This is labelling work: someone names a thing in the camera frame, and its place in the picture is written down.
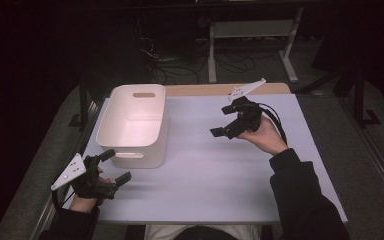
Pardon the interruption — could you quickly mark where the bundle of black floor cables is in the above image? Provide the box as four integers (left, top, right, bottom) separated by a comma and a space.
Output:
135, 18, 259, 85

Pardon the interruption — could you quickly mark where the white plastic storage bin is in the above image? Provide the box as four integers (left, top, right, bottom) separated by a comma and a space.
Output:
95, 83, 168, 170

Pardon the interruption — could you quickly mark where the black metal stand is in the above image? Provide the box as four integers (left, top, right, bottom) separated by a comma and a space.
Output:
67, 75, 95, 130
333, 64, 383, 129

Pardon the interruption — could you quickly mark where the metal rail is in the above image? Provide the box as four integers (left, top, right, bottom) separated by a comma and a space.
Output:
338, 95, 384, 216
29, 99, 105, 240

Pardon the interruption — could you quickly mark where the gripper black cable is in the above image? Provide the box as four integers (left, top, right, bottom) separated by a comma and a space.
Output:
259, 102, 289, 146
51, 187, 76, 214

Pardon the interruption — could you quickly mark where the white metal stand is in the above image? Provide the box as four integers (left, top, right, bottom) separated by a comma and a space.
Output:
207, 6, 305, 84

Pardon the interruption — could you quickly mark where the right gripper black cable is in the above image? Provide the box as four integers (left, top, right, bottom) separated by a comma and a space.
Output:
259, 102, 289, 146

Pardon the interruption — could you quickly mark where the person's right hand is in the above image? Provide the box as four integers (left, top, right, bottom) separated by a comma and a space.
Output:
235, 114, 290, 157

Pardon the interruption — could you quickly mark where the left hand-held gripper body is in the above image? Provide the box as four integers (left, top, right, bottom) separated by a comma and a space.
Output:
50, 153, 120, 201

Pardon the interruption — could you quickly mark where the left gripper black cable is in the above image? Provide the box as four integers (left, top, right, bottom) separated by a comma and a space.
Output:
51, 187, 76, 214

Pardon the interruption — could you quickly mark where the person's left hand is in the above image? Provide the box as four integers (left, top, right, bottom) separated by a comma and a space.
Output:
68, 166, 113, 215

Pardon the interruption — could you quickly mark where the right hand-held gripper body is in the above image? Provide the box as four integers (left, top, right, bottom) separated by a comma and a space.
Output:
221, 78, 268, 140

